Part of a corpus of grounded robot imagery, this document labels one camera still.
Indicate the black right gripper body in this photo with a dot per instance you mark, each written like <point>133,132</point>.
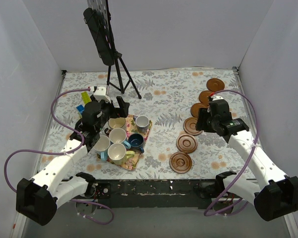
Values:
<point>201,120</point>

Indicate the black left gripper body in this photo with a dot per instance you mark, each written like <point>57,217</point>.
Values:
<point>113,109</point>

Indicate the brown wooden coaster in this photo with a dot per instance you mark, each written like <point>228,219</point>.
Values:
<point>189,126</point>
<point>186,143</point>
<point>215,84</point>
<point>204,97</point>
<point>180,162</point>
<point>195,109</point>

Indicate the white mug light blue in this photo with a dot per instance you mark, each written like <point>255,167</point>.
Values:
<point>102,146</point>

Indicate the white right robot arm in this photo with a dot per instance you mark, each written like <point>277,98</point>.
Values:
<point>275,194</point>

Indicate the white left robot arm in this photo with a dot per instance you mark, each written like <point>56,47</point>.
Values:
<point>39,198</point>

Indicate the small grey patterned cup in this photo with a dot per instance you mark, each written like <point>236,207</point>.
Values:
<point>142,123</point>

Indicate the cream enamel mug dark rim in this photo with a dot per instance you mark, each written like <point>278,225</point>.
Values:
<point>116,123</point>

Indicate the colourful toy blocks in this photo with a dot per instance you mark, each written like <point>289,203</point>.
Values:
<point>85,99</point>

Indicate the dark blue mug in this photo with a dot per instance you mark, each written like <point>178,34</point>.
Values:
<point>137,142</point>

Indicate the floral table cloth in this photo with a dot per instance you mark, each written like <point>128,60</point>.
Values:
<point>166,97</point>

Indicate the floral serving tray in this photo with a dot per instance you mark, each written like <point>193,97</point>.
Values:
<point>131,128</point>

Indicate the black tripod stand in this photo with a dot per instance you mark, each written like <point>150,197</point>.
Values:
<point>122,88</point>

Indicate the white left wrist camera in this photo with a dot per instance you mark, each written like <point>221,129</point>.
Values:
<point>100,93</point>

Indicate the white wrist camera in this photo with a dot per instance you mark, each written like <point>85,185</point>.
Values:
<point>215,97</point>
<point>100,93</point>

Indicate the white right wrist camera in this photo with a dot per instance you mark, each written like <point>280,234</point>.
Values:
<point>215,97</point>

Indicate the white mug blue handle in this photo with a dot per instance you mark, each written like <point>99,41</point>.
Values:
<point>118,135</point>

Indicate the white mug green handle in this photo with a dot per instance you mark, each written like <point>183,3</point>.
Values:
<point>118,154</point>

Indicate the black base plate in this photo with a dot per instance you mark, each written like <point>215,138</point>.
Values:
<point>152,193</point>

